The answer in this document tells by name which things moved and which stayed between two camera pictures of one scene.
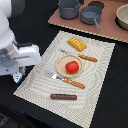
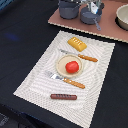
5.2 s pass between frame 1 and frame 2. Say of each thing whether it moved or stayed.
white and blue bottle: moved
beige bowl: stayed
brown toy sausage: stayed
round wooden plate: stayed
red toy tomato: stayed
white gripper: moved
